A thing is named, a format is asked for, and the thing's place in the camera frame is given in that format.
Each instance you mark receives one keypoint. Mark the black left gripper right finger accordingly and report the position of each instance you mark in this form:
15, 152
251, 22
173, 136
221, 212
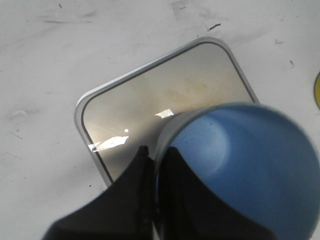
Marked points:
188, 210

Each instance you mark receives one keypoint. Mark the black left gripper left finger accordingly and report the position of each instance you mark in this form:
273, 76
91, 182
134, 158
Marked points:
122, 212

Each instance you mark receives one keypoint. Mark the light blue plastic cup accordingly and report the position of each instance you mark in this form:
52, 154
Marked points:
255, 159

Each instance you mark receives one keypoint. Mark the yellow squeeze bottle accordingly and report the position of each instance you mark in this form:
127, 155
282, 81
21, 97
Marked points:
316, 90

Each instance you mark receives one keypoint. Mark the silver electronic kitchen scale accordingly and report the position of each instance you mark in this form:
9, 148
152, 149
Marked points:
114, 119

